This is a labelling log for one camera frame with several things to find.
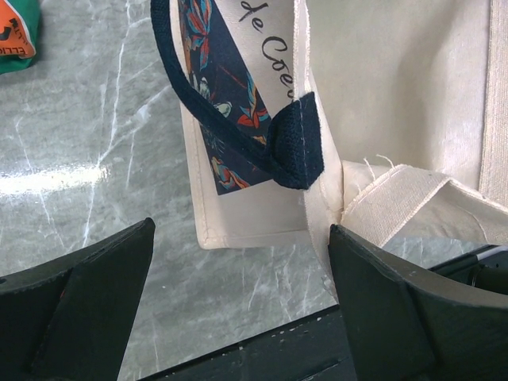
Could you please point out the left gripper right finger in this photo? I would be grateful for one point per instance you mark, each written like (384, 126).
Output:
(406, 322)

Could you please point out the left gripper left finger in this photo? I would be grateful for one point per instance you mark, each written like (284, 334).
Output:
(70, 318)

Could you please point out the beige canvas tote bag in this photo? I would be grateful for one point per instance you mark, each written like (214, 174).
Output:
(386, 117)

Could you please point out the green folded t-shirt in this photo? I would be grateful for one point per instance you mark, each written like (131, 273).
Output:
(19, 32)

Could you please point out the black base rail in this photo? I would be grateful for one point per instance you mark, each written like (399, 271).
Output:
(312, 348)

